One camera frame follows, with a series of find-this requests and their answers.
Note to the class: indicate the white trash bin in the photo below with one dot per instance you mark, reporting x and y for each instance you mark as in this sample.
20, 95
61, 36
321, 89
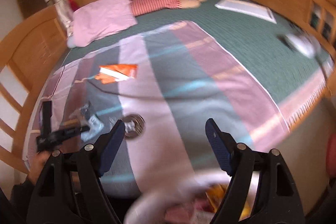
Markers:
176, 199

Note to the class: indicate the green bed mat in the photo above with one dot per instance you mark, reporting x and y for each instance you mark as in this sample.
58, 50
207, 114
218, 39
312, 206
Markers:
256, 43

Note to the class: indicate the white handheld device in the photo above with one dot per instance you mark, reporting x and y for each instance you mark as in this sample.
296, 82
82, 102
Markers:
305, 44

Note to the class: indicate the pink pillow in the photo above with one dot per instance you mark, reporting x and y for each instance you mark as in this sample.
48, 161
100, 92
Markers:
99, 19

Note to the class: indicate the person's left hand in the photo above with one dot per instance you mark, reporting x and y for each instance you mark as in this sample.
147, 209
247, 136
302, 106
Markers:
37, 166

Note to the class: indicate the striped plush doll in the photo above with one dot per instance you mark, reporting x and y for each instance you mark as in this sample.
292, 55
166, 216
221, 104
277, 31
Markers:
141, 7

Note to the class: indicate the wooden bed frame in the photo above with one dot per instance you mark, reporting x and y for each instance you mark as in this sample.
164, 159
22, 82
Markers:
34, 46

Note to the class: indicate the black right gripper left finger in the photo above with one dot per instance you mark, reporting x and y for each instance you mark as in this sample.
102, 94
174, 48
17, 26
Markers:
69, 188

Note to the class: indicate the clear plastic barcode package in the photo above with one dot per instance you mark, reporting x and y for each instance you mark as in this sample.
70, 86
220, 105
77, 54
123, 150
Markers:
87, 116

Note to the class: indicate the orange and white wrapper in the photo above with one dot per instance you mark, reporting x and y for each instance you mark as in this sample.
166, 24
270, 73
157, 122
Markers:
116, 73

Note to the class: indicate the striped pink grey bedsheet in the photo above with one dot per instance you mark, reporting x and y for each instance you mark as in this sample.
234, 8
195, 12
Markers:
184, 78

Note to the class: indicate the yellow snack bag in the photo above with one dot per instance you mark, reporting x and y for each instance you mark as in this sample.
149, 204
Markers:
215, 195

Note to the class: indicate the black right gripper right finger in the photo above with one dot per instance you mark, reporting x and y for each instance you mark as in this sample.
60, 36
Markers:
277, 199

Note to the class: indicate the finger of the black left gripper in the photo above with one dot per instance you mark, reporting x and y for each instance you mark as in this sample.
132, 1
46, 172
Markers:
48, 139

